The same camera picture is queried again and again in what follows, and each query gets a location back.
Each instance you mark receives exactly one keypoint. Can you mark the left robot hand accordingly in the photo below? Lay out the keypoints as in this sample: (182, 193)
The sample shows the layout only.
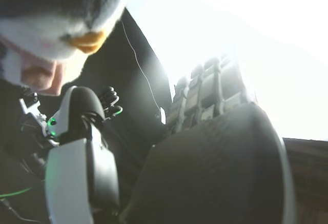
(210, 172)

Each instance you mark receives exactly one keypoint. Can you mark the plush penguin toy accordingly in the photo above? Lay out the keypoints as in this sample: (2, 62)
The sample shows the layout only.
(51, 11)

